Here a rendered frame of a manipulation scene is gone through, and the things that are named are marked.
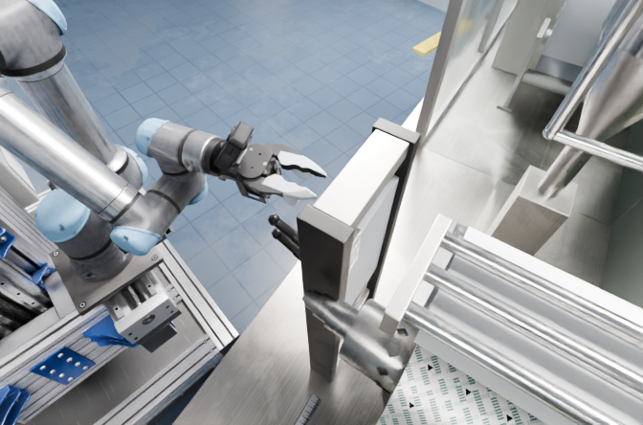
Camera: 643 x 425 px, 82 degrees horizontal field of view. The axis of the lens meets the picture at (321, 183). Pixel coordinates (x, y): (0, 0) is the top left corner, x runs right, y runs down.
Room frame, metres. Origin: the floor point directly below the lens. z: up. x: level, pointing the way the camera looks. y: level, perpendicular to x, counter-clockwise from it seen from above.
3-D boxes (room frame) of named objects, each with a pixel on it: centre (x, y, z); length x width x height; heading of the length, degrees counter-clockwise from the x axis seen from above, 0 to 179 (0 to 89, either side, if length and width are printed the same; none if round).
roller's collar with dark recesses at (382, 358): (0.11, -0.06, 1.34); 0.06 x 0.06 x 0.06; 57
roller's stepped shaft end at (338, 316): (0.14, -0.01, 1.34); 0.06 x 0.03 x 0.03; 57
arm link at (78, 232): (0.49, 0.58, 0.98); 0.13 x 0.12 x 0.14; 158
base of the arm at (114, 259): (0.48, 0.58, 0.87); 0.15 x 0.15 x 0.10
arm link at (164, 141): (0.51, 0.29, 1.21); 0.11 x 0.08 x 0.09; 68
